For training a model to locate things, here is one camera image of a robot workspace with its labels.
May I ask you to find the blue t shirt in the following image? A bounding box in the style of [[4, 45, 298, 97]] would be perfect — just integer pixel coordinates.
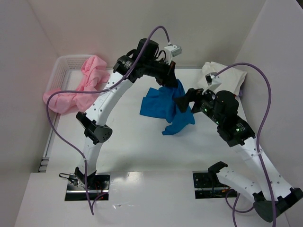
[[140, 79, 195, 135]]

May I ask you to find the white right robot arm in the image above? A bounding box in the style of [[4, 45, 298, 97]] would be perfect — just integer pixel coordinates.
[[174, 88, 303, 223]]

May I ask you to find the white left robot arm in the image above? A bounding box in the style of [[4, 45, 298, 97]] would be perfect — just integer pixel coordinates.
[[75, 38, 182, 186]]

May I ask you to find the white folded t shirt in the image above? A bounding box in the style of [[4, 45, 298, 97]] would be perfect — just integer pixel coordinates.
[[197, 61, 247, 96]]

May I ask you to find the pink t shirt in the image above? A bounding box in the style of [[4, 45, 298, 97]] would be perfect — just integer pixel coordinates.
[[43, 55, 110, 114]]

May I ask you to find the white plastic basket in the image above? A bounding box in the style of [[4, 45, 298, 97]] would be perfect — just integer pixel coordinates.
[[46, 54, 91, 92]]

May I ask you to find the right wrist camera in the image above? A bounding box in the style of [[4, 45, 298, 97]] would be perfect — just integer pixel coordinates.
[[202, 72, 222, 94]]

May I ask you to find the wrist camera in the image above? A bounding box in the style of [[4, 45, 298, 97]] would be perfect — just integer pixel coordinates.
[[164, 44, 182, 65], [202, 72, 222, 94]]

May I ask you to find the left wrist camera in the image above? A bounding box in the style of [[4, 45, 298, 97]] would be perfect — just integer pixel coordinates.
[[164, 44, 182, 65]]

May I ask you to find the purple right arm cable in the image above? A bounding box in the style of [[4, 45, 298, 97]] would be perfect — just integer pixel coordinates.
[[214, 62, 277, 227]]

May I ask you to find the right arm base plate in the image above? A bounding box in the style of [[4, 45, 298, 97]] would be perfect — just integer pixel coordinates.
[[193, 171, 237, 199]]

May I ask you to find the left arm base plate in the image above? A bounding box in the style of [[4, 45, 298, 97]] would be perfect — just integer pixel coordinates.
[[59, 173, 110, 201]]

